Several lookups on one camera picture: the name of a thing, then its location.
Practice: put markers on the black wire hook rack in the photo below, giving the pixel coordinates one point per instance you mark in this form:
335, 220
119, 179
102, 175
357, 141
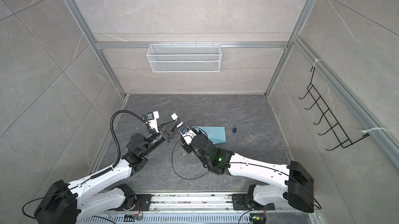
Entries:
327, 116

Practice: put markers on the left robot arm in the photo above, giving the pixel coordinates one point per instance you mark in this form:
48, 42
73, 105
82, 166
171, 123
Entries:
69, 203

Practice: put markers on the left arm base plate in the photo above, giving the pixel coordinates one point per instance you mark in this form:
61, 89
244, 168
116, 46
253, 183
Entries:
141, 201

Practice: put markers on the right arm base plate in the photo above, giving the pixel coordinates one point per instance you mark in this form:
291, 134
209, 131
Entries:
242, 202

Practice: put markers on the glue stick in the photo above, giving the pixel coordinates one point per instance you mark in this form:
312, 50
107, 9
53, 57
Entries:
174, 117

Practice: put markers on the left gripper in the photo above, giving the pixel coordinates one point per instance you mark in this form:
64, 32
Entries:
167, 134

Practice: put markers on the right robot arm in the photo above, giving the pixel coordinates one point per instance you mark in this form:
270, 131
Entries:
283, 183

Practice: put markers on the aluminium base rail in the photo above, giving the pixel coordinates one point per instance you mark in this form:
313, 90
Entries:
207, 208

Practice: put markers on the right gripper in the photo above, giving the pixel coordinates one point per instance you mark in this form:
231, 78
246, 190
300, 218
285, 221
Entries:
186, 146

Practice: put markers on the white wire mesh basket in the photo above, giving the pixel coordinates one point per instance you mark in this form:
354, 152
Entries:
179, 58

